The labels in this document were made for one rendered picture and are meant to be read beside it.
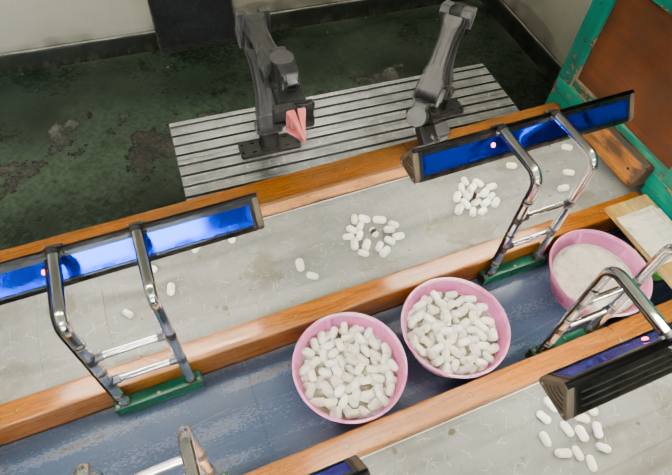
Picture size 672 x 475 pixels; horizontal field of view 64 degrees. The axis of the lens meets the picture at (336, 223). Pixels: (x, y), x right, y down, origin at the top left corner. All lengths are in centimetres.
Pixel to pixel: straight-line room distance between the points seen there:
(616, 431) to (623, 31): 107
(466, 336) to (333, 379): 35
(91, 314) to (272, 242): 48
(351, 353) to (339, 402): 12
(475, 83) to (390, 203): 74
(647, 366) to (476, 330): 45
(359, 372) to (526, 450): 40
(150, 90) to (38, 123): 57
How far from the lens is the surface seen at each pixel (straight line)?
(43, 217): 272
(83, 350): 110
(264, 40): 150
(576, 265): 163
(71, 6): 329
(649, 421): 149
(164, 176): 270
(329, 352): 133
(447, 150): 125
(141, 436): 139
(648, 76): 177
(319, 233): 150
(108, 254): 112
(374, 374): 132
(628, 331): 154
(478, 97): 209
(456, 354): 137
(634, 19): 179
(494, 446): 132
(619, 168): 181
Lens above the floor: 196
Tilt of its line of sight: 54 degrees down
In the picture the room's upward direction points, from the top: 4 degrees clockwise
